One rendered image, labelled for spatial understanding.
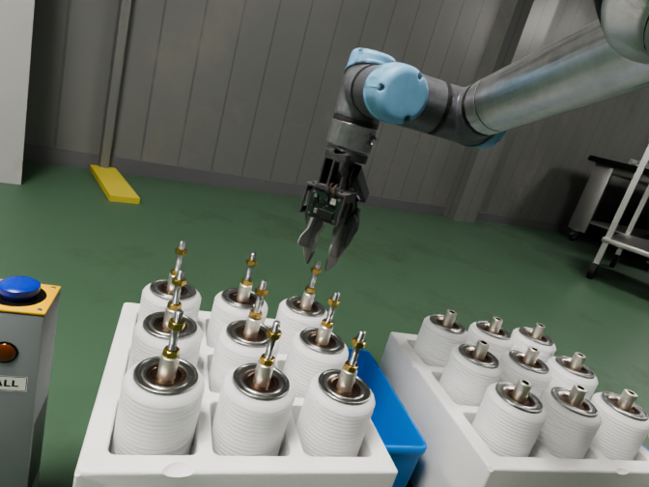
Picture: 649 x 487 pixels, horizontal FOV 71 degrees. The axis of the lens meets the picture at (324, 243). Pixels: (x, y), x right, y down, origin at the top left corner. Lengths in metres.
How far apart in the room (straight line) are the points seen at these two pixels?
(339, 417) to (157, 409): 0.22
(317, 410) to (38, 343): 0.34
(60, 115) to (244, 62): 0.98
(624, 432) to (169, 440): 0.74
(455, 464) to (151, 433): 0.49
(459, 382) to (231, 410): 0.45
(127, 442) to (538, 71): 0.62
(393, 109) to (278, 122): 2.32
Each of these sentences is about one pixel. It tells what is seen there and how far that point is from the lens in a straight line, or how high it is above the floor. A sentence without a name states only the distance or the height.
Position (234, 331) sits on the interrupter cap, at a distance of 0.71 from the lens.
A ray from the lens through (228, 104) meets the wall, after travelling 2.75.
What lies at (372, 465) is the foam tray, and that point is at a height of 0.18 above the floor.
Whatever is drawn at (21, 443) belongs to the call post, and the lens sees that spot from 0.69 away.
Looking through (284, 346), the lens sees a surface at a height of 0.19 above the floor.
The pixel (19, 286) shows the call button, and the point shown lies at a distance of 0.61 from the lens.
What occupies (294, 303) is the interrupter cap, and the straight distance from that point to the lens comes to 0.85.
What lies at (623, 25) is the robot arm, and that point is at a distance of 0.31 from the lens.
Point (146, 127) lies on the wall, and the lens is 2.63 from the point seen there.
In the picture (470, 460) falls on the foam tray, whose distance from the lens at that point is 0.81.
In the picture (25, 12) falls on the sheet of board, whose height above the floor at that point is 0.64.
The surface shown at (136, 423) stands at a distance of 0.59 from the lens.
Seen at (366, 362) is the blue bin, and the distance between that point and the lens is 1.06.
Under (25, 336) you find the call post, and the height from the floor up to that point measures 0.28.
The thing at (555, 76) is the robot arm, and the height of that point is 0.69.
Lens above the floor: 0.60
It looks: 16 degrees down
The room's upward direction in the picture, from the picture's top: 16 degrees clockwise
